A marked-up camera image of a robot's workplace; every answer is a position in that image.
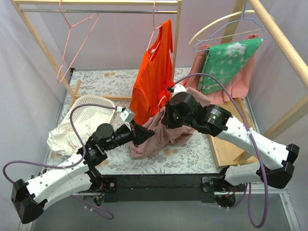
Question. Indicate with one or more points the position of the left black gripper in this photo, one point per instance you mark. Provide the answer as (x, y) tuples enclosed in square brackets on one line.
[(134, 134)]

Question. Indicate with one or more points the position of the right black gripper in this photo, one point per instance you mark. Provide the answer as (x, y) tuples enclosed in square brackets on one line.
[(168, 118)]

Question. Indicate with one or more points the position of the pink wire hanger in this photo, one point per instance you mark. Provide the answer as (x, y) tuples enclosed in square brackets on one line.
[(91, 20), (161, 103)]

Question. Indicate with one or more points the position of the dusty pink graphic t-shirt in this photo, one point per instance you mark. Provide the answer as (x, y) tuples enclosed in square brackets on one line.
[(162, 137)]

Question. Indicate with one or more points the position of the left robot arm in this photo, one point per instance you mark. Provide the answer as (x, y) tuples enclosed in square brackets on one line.
[(78, 173)]

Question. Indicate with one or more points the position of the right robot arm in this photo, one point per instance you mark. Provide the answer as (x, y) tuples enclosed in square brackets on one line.
[(275, 164)]

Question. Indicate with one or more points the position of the orange t-shirt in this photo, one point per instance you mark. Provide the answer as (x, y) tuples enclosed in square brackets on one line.
[(154, 76)]

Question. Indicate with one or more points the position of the pink hanger holding orange shirt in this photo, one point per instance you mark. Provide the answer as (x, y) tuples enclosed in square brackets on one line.
[(154, 27)]

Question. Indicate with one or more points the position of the white laundry basket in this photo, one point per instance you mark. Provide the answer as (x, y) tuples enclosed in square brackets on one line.
[(98, 110)]

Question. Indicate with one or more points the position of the white garment in basket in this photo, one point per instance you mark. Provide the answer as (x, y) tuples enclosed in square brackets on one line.
[(63, 140)]

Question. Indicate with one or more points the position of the floral table cloth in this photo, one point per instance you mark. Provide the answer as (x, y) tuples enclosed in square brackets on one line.
[(194, 156)]

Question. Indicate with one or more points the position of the salmon pink pleated garment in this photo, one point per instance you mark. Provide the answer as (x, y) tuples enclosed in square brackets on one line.
[(204, 86)]

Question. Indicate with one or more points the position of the right wooden clothes rack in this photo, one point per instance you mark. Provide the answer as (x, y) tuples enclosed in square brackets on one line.
[(275, 88)]

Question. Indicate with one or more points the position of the wooden clothes rack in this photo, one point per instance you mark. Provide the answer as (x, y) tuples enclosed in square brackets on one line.
[(275, 88), (118, 40)]

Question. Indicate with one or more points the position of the green tie-dye garment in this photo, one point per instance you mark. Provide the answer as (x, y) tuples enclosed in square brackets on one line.
[(233, 63)]

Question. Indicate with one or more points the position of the left wooden clothes rack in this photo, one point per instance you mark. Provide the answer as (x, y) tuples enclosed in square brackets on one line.
[(118, 40)]

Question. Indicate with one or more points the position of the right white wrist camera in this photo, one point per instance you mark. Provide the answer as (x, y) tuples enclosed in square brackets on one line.
[(176, 89)]

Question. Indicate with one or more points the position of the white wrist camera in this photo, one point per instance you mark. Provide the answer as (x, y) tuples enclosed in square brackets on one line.
[(176, 89), (126, 114)]

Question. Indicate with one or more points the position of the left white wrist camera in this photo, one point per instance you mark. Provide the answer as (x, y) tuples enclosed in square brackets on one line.
[(126, 114)]

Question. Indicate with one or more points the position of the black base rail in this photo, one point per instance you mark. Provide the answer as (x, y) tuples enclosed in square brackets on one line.
[(163, 187)]

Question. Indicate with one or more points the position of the blue wire hanger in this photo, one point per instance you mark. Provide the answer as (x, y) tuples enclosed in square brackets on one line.
[(227, 31)]

